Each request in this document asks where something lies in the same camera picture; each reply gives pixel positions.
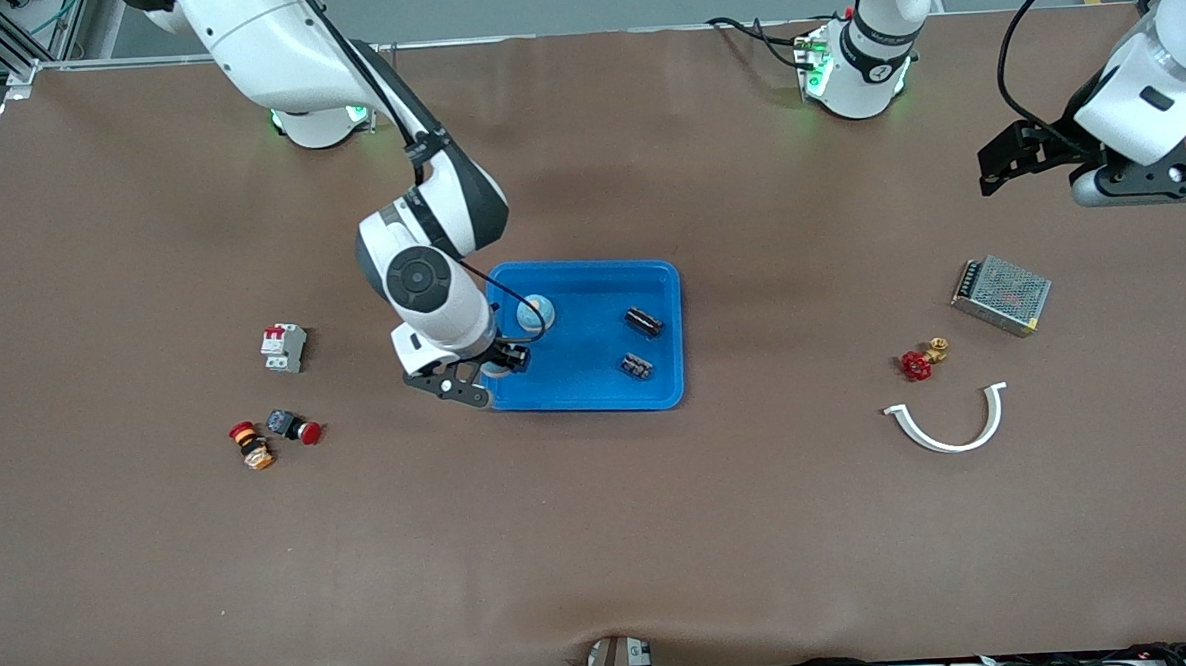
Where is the black arm base cable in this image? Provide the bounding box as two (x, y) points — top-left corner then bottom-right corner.
(707, 11), (813, 74)

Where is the blue plastic tray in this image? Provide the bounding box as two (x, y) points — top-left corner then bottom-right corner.
(473, 254), (688, 419)

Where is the white half-ring pipe clamp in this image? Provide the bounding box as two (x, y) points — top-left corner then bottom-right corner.
(881, 381), (1012, 457)

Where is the orange red push button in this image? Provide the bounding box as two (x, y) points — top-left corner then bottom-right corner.
(228, 419), (278, 473)

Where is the white red circuit breaker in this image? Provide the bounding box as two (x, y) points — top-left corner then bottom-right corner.
(258, 322), (309, 376)

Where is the metal mesh power supply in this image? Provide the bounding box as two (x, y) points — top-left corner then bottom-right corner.
(948, 252), (1056, 341)

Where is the red brass valve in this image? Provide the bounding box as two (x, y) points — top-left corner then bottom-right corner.
(900, 336), (951, 384)

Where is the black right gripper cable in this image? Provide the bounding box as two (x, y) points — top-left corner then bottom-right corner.
(449, 250), (546, 348)

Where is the red black emergency stop button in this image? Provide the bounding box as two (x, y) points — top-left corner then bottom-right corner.
(264, 407), (325, 448)

